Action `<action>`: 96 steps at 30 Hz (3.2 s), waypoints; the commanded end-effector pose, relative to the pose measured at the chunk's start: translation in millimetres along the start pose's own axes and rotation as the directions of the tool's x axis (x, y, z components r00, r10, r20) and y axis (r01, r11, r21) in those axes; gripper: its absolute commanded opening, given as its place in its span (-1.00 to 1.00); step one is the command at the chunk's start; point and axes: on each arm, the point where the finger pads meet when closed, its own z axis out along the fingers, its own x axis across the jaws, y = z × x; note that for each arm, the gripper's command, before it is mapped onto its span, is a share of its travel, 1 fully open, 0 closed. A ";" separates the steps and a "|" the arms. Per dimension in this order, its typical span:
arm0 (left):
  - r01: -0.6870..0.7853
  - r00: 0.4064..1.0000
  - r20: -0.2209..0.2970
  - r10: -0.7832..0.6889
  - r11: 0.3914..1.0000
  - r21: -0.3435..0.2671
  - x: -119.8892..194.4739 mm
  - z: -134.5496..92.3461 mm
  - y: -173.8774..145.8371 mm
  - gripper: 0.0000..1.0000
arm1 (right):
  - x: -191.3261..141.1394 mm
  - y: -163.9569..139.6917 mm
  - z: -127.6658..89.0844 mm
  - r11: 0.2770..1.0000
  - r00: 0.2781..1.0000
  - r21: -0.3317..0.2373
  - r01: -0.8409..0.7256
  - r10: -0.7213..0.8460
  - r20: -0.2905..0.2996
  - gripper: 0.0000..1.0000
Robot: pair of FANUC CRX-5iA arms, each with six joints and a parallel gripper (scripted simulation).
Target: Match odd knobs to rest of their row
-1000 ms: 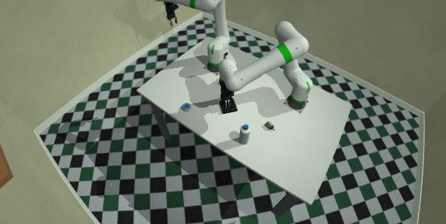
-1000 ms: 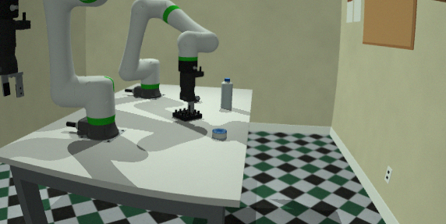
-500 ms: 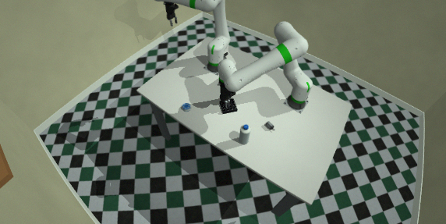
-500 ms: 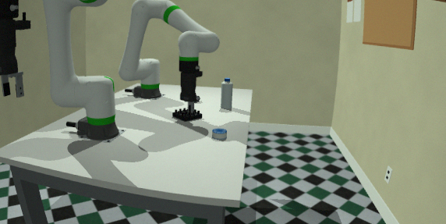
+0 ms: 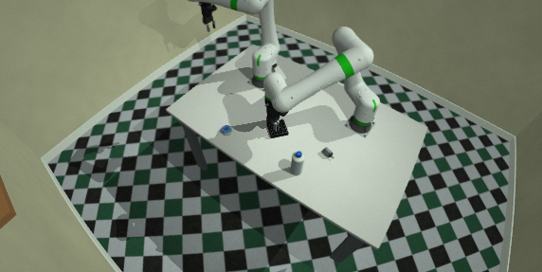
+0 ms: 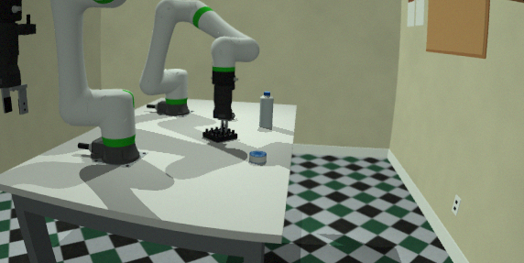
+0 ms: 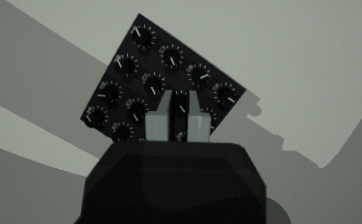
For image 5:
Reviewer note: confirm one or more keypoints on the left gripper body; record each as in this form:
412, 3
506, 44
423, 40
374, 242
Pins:
272, 114

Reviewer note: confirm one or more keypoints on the grey bottle with blue cap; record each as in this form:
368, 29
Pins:
297, 163

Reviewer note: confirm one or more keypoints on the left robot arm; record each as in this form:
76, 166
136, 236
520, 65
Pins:
355, 57

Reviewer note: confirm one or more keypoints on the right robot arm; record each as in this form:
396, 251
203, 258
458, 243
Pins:
261, 58

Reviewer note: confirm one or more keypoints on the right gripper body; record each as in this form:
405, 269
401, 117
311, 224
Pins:
207, 10

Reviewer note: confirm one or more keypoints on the black knob panel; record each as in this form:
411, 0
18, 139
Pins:
282, 131

